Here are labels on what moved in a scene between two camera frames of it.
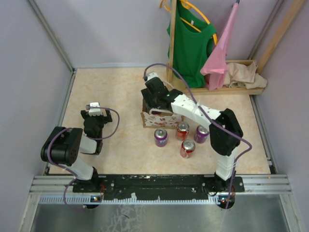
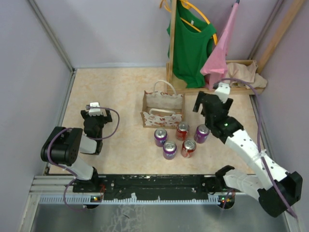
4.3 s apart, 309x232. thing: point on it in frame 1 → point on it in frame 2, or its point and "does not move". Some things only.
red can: x=188 y=147 does not move
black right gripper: x=147 y=96 → x=226 y=105
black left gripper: x=105 y=119 does not move
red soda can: x=182 y=131 does not move
